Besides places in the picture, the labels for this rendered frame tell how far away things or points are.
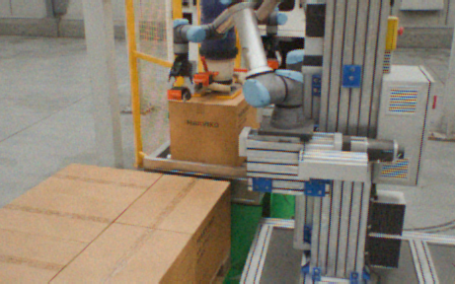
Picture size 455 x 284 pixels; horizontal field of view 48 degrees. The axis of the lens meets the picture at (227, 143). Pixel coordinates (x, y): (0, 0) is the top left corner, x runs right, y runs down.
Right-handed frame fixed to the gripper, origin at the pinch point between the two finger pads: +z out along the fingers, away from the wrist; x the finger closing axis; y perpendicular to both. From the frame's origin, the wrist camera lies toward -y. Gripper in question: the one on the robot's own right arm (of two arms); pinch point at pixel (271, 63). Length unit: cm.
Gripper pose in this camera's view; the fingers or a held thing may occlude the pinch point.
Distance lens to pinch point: 329.2
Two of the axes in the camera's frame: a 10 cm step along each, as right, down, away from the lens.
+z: 0.0, 9.4, 3.4
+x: 9.6, 1.0, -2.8
